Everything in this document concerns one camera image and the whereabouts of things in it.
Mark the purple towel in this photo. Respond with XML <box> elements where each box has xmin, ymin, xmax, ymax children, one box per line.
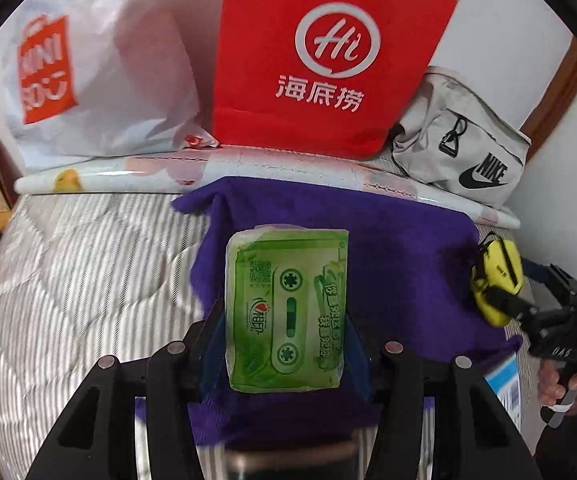
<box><xmin>133</xmin><ymin>175</ymin><xmax>524</xmax><ymax>448</ymax></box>

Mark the white plastic shopping bag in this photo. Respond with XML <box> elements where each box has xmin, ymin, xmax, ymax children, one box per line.
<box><xmin>2</xmin><ymin>0</ymin><xmax>219</xmax><ymax>171</ymax></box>

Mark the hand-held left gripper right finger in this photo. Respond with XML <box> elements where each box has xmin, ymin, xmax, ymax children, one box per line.
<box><xmin>341</xmin><ymin>309</ymin><xmax>544</xmax><ymax>480</ymax></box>

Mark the green tissue pack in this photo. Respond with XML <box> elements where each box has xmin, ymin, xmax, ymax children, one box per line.
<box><xmin>224</xmin><ymin>226</ymin><xmax>350</xmax><ymax>392</ymax></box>

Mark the yellow pouch with black strap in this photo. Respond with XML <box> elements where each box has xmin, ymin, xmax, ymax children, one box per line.
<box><xmin>471</xmin><ymin>232</ymin><xmax>524</xmax><ymax>328</ymax></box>

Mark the grey sling bag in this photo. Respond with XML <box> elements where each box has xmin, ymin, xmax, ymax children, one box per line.
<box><xmin>391</xmin><ymin>66</ymin><xmax>531</xmax><ymax>208</ymax></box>

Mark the person's right hand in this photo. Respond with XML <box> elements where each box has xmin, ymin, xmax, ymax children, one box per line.
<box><xmin>538</xmin><ymin>359</ymin><xmax>577</xmax><ymax>417</ymax></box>

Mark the rolled white printed sheet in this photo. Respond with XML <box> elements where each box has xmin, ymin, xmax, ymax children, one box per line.
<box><xmin>14</xmin><ymin>144</ymin><xmax>521</xmax><ymax>231</ymax></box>

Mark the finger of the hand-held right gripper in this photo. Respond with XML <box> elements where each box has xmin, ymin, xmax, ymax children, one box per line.
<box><xmin>488</xmin><ymin>286</ymin><xmax>539</xmax><ymax>322</ymax></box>
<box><xmin>522</xmin><ymin>259</ymin><xmax>577</xmax><ymax>292</ymax></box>

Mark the blue and white packet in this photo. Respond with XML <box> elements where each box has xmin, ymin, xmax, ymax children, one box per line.
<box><xmin>483</xmin><ymin>355</ymin><xmax>524</xmax><ymax>428</ymax></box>

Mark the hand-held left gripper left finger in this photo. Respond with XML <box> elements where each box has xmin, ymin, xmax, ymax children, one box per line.
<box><xmin>26</xmin><ymin>302</ymin><xmax>229</xmax><ymax>480</ymax></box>

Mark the red paper bag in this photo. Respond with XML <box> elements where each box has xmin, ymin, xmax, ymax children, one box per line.
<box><xmin>212</xmin><ymin>0</ymin><xmax>459</xmax><ymax>161</ymax></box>

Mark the wooden door frame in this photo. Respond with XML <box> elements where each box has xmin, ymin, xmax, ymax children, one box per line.
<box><xmin>521</xmin><ymin>37</ymin><xmax>577</xmax><ymax>148</ymax></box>

